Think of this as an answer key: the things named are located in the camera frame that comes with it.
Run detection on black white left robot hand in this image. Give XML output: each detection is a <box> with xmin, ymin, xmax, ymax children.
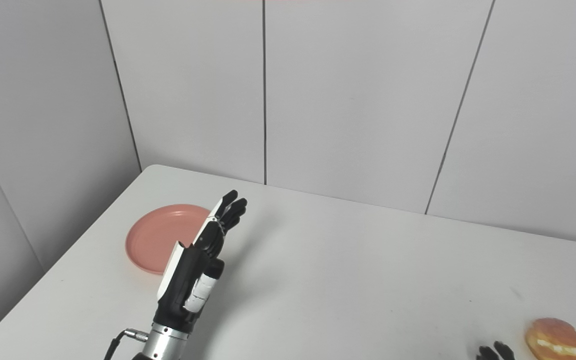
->
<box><xmin>153</xmin><ymin>189</ymin><xmax>249</xmax><ymax>334</ymax></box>

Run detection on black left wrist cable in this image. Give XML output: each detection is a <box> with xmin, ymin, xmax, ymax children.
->
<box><xmin>103</xmin><ymin>328</ymin><xmax>149</xmax><ymax>360</ymax></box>

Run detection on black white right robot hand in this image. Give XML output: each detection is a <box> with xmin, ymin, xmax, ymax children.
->
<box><xmin>476</xmin><ymin>341</ymin><xmax>517</xmax><ymax>360</ymax></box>

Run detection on pink round plate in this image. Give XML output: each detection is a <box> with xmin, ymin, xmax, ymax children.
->
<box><xmin>125</xmin><ymin>203</ymin><xmax>214</xmax><ymax>276</ymax></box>

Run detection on cream puff pastry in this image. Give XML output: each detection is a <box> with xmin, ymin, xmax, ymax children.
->
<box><xmin>525</xmin><ymin>317</ymin><xmax>576</xmax><ymax>360</ymax></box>

